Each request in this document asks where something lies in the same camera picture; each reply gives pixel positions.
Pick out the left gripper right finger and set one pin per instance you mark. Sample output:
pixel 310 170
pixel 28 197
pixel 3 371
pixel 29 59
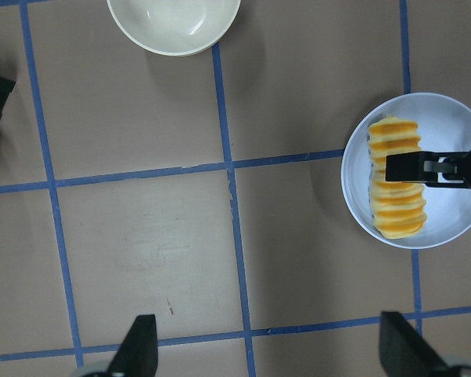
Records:
pixel 403 352

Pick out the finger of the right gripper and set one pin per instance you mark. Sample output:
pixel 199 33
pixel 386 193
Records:
pixel 433 169

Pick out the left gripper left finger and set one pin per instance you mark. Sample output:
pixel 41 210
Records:
pixel 138 353

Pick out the blue plate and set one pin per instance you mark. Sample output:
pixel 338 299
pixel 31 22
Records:
pixel 444 125

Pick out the yellow twisted bread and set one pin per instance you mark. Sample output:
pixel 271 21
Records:
pixel 397 207

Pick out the cream bowl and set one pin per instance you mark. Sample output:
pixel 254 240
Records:
pixel 174 28

